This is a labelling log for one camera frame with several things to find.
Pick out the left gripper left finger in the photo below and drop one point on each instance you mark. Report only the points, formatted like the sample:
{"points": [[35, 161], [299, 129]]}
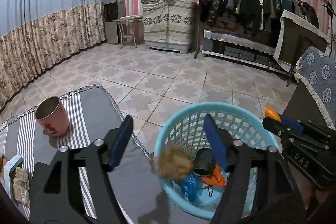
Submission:
{"points": [[55, 195]]}

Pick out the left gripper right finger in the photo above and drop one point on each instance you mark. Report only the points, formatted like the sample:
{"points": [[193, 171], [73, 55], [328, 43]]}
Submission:
{"points": [[277, 198]]}

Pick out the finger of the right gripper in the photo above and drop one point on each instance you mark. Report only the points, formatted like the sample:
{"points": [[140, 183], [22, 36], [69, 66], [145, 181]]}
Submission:
{"points": [[295, 125]]}

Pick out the orange plastic bag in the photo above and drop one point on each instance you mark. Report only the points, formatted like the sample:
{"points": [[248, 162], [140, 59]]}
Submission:
{"points": [[216, 178]]}

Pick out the printed snack wrapper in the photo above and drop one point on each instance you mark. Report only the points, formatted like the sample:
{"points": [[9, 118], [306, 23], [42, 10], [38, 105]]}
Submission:
{"points": [[21, 186]]}

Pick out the black mesh cup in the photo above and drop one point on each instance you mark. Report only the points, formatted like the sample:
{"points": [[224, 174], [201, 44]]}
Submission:
{"points": [[204, 162]]}

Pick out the white blue paper packet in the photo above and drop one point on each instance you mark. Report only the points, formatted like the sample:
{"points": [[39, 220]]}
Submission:
{"points": [[9, 168]]}

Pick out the blue plastic bag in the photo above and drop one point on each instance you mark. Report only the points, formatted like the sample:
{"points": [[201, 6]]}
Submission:
{"points": [[191, 186]]}

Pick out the brown paper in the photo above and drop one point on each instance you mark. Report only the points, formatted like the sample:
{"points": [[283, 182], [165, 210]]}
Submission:
{"points": [[174, 164]]}

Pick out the orange fruit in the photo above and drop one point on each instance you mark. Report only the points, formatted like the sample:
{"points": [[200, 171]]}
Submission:
{"points": [[271, 113]]}

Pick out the blue floral sofa cover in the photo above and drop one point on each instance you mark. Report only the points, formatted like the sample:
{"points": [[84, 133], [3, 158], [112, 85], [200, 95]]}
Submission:
{"points": [[317, 72]]}

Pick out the pink metal mug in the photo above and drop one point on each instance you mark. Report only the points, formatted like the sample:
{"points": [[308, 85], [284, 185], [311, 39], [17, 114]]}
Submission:
{"points": [[52, 116]]}

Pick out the teal plastic basket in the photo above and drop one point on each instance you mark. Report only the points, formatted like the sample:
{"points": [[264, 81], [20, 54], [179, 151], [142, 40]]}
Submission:
{"points": [[199, 194]]}

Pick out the low bench with lace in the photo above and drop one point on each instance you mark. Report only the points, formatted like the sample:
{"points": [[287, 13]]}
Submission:
{"points": [[243, 50]]}

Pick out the clothes rack with garments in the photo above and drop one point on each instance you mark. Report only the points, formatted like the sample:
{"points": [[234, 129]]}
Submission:
{"points": [[257, 20]]}

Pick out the cloth covered cabinet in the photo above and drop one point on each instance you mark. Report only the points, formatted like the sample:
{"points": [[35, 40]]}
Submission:
{"points": [[169, 25]]}

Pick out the blue floral curtain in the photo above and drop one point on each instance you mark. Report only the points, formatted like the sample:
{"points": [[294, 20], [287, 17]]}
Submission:
{"points": [[37, 34]]}

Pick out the grey water dispenser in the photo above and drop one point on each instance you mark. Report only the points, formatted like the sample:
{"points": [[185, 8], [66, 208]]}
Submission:
{"points": [[113, 10]]}

